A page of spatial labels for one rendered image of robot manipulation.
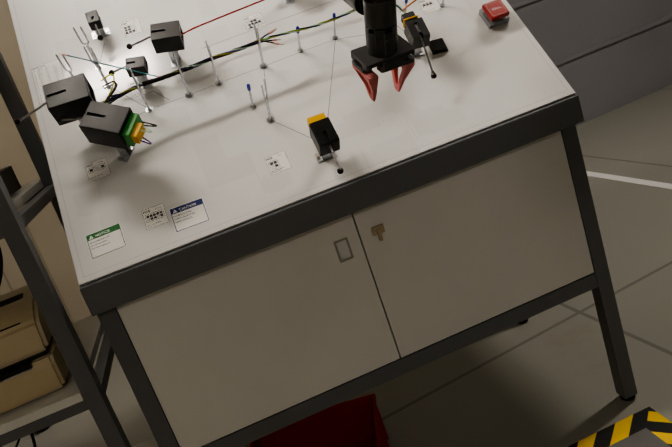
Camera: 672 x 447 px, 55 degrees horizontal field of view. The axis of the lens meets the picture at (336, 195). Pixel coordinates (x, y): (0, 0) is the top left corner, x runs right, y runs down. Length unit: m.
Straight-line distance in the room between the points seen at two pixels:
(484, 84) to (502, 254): 0.41
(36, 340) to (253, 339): 0.46
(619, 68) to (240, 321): 3.92
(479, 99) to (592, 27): 3.30
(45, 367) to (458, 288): 0.94
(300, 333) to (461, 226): 0.45
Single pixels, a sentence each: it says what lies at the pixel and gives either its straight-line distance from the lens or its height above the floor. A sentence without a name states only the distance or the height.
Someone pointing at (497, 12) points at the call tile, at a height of 1.09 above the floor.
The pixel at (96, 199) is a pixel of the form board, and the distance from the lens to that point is 1.49.
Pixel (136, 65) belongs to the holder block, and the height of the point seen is 1.25.
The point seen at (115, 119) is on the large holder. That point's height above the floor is 1.16.
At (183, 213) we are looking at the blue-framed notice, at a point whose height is 0.92.
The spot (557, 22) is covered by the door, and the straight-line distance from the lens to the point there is 4.63.
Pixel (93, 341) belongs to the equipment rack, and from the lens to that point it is 1.73.
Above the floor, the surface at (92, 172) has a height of 1.06.
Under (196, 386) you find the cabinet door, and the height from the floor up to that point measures 0.55.
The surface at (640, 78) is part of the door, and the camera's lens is 5.10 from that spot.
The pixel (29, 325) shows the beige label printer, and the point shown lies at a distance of 1.53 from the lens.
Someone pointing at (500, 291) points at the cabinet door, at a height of 0.46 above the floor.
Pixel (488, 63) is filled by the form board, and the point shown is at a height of 0.99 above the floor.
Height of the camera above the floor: 1.21
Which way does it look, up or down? 15 degrees down
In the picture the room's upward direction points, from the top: 19 degrees counter-clockwise
